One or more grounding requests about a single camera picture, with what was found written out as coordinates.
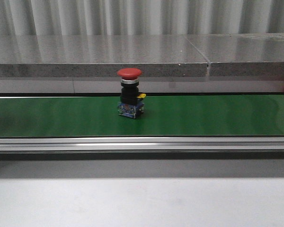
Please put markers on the red push button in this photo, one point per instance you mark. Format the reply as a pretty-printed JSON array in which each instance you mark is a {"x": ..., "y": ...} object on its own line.
[{"x": 131, "y": 100}]

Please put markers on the grey stone slab left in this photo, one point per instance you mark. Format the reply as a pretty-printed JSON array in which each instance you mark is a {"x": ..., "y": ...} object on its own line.
[{"x": 86, "y": 56}]

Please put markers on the grey stone slab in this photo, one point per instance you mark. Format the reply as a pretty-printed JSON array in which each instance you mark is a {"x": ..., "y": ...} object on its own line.
[
  {"x": 86, "y": 56},
  {"x": 245, "y": 56}
]

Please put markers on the green conveyor belt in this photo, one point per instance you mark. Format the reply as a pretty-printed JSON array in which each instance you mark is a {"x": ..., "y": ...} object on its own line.
[{"x": 232, "y": 115}]

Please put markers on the grey stone slab right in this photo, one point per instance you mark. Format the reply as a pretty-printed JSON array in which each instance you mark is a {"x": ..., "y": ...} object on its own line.
[{"x": 245, "y": 56}]

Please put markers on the grey corrugated curtain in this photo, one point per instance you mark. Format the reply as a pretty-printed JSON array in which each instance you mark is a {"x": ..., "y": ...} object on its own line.
[{"x": 138, "y": 17}]

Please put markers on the aluminium conveyor side rail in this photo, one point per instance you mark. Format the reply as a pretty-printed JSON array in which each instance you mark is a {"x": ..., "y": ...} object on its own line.
[{"x": 151, "y": 147}]

